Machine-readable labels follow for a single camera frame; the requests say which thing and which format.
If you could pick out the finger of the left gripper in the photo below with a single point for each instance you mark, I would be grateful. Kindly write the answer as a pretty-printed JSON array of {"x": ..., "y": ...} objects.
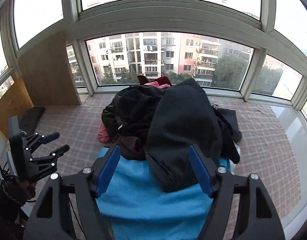
[
  {"x": 45, "y": 166},
  {"x": 34, "y": 141}
]

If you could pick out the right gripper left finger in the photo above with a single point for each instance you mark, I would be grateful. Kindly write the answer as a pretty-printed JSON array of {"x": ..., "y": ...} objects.
[{"x": 51, "y": 216}]

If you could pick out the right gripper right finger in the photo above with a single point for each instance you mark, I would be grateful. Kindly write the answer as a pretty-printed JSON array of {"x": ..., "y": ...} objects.
[{"x": 257, "y": 217}]

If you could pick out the left forearm dark sleeve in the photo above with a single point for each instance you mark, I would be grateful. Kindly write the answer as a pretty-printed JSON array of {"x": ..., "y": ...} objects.
[{"x": 12, "y": 198}]

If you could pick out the black clothes pile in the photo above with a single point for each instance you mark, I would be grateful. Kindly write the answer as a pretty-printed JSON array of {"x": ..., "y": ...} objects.
[{"x": 159, "y": 125}]

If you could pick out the left hand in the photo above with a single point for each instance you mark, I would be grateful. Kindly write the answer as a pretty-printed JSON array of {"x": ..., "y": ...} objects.
[{"x": 28, "y": 190}]

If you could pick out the black flat pad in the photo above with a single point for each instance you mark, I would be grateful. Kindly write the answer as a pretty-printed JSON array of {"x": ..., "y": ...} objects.
[{"x": 30, "y": 120}]

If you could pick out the pine wood slat board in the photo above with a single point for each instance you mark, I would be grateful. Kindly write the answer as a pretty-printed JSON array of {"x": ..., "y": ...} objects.
[{"x": 15, "y": 101}]

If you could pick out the pink plaid table cloth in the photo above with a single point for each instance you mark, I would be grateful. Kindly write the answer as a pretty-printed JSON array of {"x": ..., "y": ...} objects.
[{"x": 265, "y": 148}]

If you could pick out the pink garment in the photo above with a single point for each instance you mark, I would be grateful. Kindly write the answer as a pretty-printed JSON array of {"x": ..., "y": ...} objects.
[{"x": 103, "y": 134}]

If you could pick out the light wooden cabinet panel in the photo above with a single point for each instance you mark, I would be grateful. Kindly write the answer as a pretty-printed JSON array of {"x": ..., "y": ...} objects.
[{"x": 46, "y": 73}]

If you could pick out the light blue garment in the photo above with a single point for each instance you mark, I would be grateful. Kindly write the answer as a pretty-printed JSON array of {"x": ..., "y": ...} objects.
[{"x": 136, "y": 207}]

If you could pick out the dark red garment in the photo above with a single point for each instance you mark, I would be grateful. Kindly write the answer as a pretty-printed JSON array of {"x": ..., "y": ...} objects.
[{"x": 163, "y": 80}]

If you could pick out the white window frame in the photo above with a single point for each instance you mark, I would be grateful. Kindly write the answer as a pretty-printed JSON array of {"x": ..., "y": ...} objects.
[{"x": 254, "y": 50}]

